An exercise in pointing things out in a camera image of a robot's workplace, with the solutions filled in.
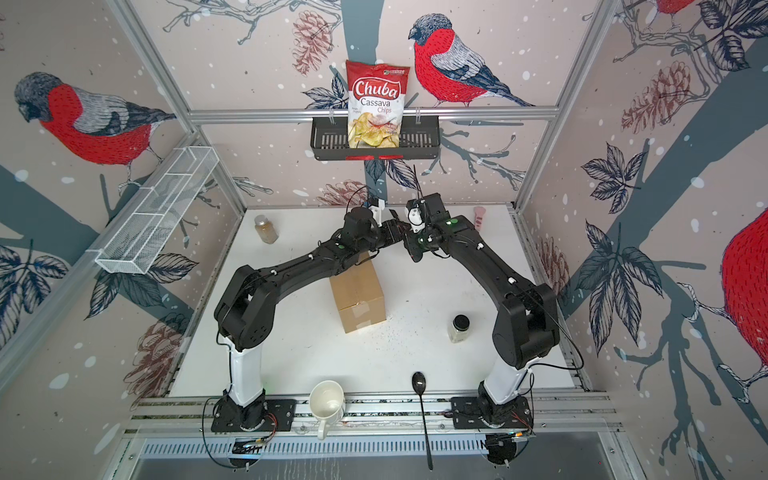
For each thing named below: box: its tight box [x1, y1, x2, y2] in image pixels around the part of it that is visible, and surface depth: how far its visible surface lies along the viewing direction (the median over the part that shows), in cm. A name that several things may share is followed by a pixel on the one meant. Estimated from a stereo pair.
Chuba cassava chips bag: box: [346, 60, 411, 149], surface depth 86 cm
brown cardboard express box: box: [329, 252, 386, 334], surface depth 80 cm
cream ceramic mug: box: [309, 380, 345, 440], surface depth 71 cm
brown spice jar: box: [254, 214, 279, 244], surface depth 107 cm
